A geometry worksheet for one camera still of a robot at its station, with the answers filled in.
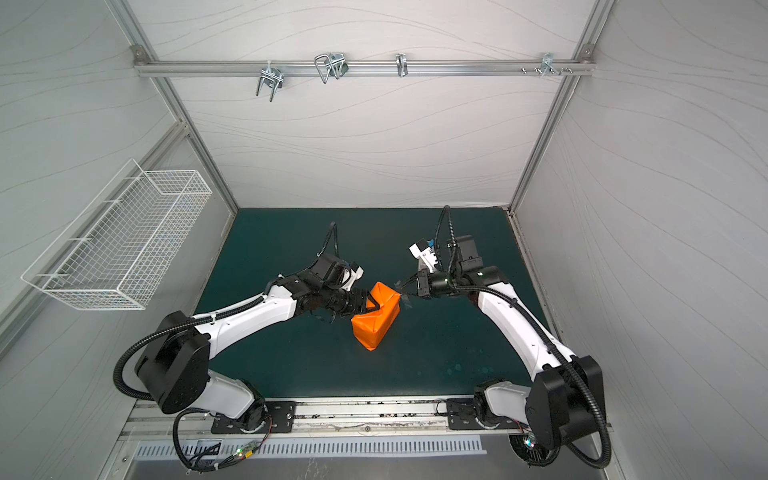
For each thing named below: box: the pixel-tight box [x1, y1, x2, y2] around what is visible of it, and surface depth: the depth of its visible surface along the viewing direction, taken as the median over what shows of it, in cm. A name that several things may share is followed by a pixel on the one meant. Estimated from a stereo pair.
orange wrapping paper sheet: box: [351, 281, 401, 351], surface depth 80 cm
